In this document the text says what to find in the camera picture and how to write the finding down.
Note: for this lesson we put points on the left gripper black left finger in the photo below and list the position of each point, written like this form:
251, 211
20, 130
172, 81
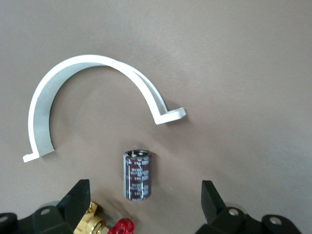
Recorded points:
70, 207

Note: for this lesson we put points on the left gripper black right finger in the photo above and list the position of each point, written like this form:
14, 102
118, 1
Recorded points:
217, 214

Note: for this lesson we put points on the dark brown cylindrical capacitor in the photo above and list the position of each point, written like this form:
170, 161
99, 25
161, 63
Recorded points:
137, 178

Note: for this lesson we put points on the white curved pipe clamp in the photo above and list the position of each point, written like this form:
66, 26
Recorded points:
85, 59

